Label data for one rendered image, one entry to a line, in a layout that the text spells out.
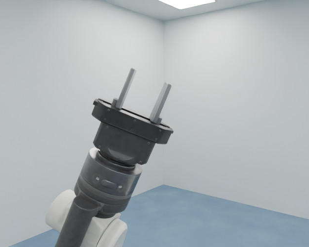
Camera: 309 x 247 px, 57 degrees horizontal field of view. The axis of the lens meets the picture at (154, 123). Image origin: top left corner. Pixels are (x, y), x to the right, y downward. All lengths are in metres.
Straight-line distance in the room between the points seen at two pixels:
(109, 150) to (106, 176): 0.04
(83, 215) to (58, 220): 0.08
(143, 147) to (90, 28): 3.66
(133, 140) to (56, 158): 3.29
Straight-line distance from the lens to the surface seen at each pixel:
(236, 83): 4.43
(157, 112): 0.42
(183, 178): 5.05
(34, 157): 3.53
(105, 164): 0.42
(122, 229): 0.47
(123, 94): 0.41
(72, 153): 3.81
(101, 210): 0.44
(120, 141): 0.41
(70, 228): 0.43
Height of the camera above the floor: 1.61
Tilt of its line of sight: 6 degrees down
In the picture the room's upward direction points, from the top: straight up
